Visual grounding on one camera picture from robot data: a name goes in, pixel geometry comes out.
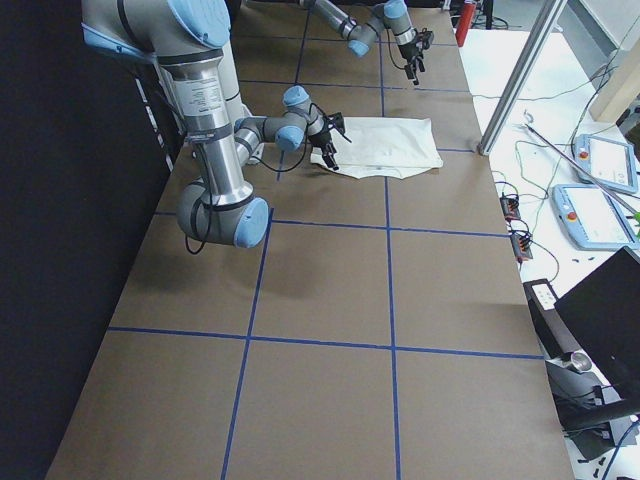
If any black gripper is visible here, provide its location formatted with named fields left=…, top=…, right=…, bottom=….
left=398, top=40, right=425, bottom=85
left=308, top=131, right=339, bottom=171

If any cream long sleeve cat shirt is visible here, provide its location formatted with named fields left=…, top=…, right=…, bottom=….
left=332, top=117, right=443, bottom=179

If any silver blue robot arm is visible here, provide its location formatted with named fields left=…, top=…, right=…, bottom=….
left=298, top=0, right=434, bottom=85
left=82, top=1, right=345, bottom=248

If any red fire extinguisher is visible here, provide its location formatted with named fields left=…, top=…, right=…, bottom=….
left=455, top=0, right=477, bottom=48

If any metal reacher grabber tool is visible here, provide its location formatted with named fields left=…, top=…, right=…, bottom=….
left=523, top=110, right=639, bottom=221

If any wooden beam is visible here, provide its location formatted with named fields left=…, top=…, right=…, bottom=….
left=589, top=17, right=639, bottom=123

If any far blue teach pendant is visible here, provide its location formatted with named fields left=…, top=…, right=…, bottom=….
left=573, top=134, right=639, bottom=194

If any blue teach pendant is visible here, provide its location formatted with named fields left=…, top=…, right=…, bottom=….
left=551, top=184, right=639, bottom=251
left=573, top=134, right=639, bottom=194

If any near blue teach pendant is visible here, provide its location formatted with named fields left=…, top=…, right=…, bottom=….
left=551, top=184, right=639, bottom=251

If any black box with white label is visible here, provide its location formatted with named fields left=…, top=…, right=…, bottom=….
left=523, top=279, right=582, bottom=359

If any black monitor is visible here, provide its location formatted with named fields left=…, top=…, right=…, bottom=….
left=555, top=247, right=639, bottom=398

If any silver metal cup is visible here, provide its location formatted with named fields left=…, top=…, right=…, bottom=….
left=568, top=351, right=593, bottom=374

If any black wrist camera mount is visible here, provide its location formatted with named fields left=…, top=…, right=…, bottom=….
left=416, top=28, right=434, bottom=52
left=324, top=112, right=352, bottom=143

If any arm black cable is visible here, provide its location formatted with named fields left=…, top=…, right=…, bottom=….
left=184, top=144, right=311, bottom=255

